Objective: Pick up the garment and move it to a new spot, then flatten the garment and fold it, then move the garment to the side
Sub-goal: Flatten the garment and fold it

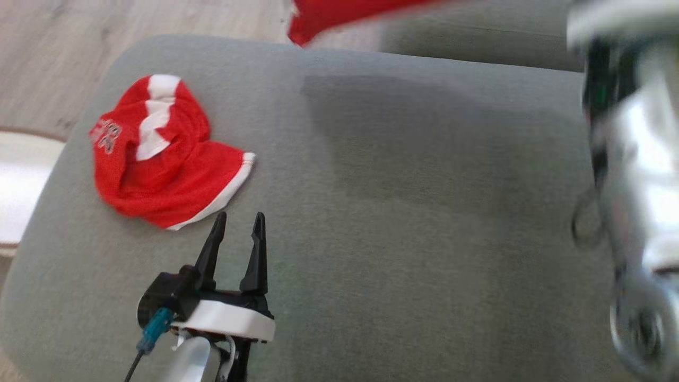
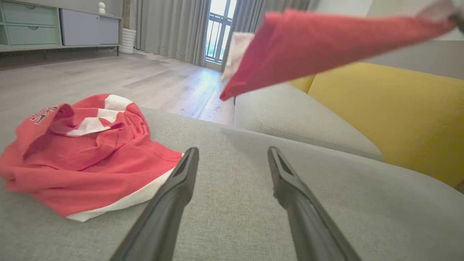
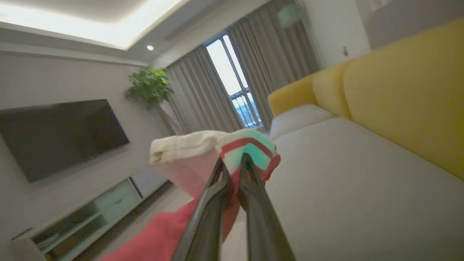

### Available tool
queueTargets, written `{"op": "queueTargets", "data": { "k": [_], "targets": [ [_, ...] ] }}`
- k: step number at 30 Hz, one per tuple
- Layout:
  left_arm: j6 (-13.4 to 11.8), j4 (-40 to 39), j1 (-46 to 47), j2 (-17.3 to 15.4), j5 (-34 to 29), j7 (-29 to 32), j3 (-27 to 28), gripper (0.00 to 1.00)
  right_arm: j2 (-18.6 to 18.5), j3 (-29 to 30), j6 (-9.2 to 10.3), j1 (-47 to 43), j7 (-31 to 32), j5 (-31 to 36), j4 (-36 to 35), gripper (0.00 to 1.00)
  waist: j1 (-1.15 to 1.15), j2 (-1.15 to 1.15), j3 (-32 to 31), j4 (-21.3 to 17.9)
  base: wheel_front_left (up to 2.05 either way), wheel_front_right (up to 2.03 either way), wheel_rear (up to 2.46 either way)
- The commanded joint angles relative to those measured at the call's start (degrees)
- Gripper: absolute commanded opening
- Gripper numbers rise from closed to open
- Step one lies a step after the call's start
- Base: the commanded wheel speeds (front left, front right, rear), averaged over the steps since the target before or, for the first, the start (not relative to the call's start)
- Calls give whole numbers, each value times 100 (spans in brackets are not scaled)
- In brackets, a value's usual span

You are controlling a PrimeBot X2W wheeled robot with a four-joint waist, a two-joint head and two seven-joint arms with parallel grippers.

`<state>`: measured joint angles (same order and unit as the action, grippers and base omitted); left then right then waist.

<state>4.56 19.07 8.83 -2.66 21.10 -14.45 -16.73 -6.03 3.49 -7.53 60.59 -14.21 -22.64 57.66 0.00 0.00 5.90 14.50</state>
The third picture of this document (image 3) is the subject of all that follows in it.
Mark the red white basketball jersey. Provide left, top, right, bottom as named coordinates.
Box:
left=101, top=128, right=282, bottom=261

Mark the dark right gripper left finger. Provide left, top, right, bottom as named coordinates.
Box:
left=172, top=158, right=231, bottom=261

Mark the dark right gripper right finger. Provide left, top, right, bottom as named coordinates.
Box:
left=239, top=153, right=296, bottom=261

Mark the yellow sofa armrest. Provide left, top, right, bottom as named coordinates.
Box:
left=268, top=74, right=318, bottom=117

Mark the balcony window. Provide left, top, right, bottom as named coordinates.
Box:
left=205, top=33, right=264, bottom=129

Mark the black wall television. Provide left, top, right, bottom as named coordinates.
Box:
left=0, top=99, right=130, bottom=184

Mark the green grey television cabinet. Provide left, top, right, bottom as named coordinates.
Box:
left=11, top=168, right=170, bottom=261

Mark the large yellow sofa backrest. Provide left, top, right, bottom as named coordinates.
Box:
left=342, top=20, right=464, bottom=181

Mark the green potted tree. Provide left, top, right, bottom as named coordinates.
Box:
left=125, top=67, right=179, bottom=137

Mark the grey curtain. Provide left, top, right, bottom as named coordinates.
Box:
left=226, top=0, right=322, bottom=129
left=165, top=45, right=244, bottom=137

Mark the small grey sofa seat cushion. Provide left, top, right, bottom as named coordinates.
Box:
left=270, top=105, right=335, bottom=141

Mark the narrow yellow sofa backrest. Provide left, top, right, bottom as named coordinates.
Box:
left=311, top=61, right=355, bottom=119

